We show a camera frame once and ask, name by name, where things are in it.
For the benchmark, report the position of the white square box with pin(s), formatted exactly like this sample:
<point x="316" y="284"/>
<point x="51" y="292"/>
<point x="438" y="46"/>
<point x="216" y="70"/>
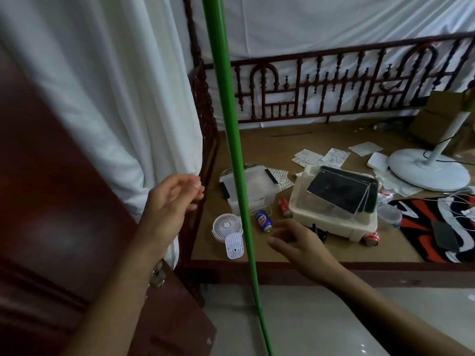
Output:
<point x="377" y="161"/>

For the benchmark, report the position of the white printed paper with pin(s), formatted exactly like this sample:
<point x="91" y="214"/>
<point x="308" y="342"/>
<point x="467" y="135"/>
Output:
<point x="336" y="158"/>
<point x="365" y="149"/>
<point x="306" y="157"/>
<point x="281" y="177"/>

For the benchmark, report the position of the white standing fan base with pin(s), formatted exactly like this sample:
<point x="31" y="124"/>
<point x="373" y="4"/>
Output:
<point x="426" y="170"/>

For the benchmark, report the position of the white mosquito net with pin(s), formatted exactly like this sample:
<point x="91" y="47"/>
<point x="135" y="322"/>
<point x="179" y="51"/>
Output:
<point x="111" y="70"/>

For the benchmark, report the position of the clear plastic storage box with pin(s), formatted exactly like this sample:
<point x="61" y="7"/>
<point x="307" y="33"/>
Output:
<point x="259" y="189"/>

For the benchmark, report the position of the blue drink can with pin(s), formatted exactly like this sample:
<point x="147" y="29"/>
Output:
<point x="263" y="220"/>

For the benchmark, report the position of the person's left forearm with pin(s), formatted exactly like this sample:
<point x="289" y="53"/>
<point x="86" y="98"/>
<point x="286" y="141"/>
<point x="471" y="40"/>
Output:
<point x="122" y="292"/>

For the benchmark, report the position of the clear plastic container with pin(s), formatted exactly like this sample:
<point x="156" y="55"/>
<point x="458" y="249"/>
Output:
<point x="389" y="215"/>

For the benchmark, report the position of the dark wooden bed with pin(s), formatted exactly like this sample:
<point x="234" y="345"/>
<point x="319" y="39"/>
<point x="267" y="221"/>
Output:
<point x="371" y="271"/>

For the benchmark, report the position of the green pipe rack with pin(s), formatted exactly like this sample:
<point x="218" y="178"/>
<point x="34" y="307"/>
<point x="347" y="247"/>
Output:
<point x="230" y="107"/>

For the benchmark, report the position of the metal key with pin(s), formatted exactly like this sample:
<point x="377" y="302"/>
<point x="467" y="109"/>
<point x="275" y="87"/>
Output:
<point x="157" y="274"/>

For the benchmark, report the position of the small white plastic device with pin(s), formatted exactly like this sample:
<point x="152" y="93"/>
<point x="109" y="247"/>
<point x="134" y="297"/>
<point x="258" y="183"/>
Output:
<point x="235" y="247"/>

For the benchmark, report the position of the brown cardboard box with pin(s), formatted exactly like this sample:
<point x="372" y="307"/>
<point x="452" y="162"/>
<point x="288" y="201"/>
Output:
<point x="438" y="114"/>

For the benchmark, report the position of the dark glass panel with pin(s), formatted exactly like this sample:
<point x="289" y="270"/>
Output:
<point x="337" y="190"/>
<point x="373" y="192"/>

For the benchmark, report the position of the red drink can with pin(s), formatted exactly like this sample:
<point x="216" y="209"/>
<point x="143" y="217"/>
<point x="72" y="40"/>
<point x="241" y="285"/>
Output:
<point x="372" y="239"/>
<point x="285" y="206"/>

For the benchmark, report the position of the white foam box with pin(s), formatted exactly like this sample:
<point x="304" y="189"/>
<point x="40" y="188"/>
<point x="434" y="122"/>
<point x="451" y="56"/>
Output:
<point x="334" y="224"/>

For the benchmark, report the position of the grey flat tablet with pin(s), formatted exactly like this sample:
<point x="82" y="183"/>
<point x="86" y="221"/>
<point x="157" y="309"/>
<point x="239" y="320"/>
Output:
<point x="445" y="236"/>

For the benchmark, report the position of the small white fan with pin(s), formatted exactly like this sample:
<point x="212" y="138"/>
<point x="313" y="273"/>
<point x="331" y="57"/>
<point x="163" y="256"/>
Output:
<point x="225" y="226"/>

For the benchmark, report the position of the person's left hand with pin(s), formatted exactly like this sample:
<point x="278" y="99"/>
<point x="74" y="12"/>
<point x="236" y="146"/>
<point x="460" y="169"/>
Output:
<point x="170" y="200"/>

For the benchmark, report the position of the red black white rug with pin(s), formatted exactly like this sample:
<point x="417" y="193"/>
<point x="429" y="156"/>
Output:
<point x="419" y="233"/>

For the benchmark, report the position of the person's right hand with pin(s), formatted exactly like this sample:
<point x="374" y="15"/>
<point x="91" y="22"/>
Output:
<point x="306" y="248"/>

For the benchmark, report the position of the person's right forearm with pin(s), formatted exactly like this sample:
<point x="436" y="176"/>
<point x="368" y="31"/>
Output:
<point x="389" y="322"/>

